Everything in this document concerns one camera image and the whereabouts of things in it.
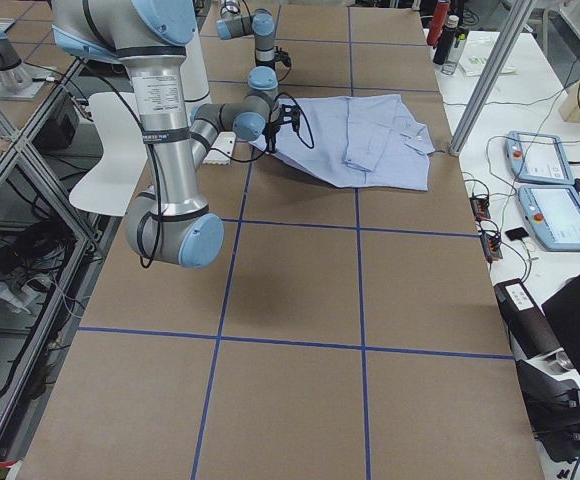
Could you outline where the teach pendant tablet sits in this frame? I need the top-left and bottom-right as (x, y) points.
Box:
(504, 131), (574, 185)
(517, 185), (580, 252)

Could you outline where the aluminium frame post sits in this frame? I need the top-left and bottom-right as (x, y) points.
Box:
(449, 0), (535, 156)

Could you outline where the clear black-capped water bottle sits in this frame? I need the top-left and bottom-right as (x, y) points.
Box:
(441, 28), (469, 75)

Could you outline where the red water bottle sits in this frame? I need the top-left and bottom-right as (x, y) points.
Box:
(426, 0), (451, 47)

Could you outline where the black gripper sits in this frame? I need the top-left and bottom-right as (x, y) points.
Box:
(274, 46), (291, 68)
(263, 104), (301, 153)

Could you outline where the lower teach pendant tablet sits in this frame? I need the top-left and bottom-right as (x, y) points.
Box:
(517, 185), (580, 252)

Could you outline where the blue striped button shirt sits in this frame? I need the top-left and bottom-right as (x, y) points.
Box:
(274, 94), (435, 191)

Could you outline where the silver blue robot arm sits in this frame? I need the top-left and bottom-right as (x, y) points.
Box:
(51, 1), (301, 268)
(216, 1), (292, 70)

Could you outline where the white plastic chair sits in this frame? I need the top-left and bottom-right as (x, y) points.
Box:
(69, 92), (147, 217)

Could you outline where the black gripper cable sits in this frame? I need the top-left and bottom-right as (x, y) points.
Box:
(209, 91), (315, 164)

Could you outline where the upper teach pendant tablet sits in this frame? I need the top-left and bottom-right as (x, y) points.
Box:
(504, 131), (574, 185)

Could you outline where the black water bottle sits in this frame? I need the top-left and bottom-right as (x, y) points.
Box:
(433, 15), (460, 65)

